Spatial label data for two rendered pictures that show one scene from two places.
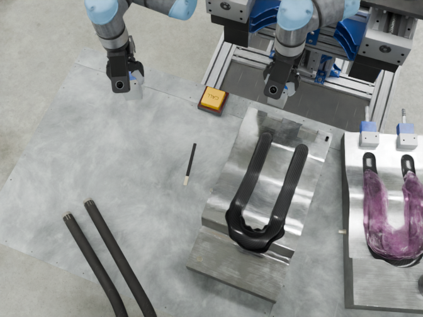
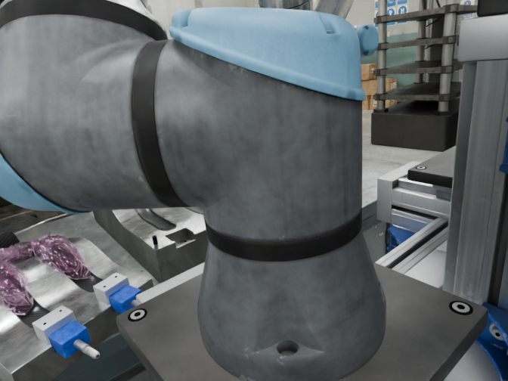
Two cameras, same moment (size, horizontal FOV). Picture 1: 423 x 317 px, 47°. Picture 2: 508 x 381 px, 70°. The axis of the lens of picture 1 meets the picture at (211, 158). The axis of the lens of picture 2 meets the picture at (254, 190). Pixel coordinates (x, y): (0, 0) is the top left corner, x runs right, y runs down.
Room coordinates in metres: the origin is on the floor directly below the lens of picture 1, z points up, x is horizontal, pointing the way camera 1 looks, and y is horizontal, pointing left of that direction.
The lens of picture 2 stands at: (1.02, -0.87, 1.24)
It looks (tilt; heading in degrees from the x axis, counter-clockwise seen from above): 20 degrees down; 116
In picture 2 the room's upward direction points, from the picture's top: 6 degrees counter-clockwise
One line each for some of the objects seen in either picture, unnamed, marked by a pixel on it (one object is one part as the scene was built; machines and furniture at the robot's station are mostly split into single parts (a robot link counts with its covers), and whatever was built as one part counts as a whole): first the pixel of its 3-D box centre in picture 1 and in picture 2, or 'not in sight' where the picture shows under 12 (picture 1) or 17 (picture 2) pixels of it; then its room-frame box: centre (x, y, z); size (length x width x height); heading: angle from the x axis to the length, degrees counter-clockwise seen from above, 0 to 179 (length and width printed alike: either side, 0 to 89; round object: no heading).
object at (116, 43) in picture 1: (111, 33); not in sight; (0.77, 0.21, 1.17); 0.08 x 0.08 x 0.05
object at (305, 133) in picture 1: (307, 135); (181, 242); (0.56, -0.29, 0.87); 0.05 x 0.05 x 0.04; 62
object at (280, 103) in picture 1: (283, 83); not in sight; (0.70, -0.24, 0.93); 0.13 x 0.05 x 0.05; 149
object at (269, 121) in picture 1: (272, 124); not in sight; (0.61, -0.19, 0.87); 0.05 x 0.05 x 0.04; 62
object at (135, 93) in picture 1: (131, 77); not in sight; (0.79, 0.21, 0.93); 0.13 x 0.05 x 0.05; 0
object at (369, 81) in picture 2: not in sight; (373, 86); (0.17, 6.64, 0.42); 0.86 x 0.33 x 0.83; 157
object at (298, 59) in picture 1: (287, 56); not in sight; (0.69, -0.23, 1.09); 0.09 x 0.08 x 0.12; 149
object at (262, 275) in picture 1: (261, 198); (162, 209); (0.38, -0.13, 0.87); 0.50 x 0.26 x 0.14; 152
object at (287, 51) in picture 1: (288, 40); not in sight; (0.69, -0.23, 1.17); 0.08 x 0.08 x 0.05
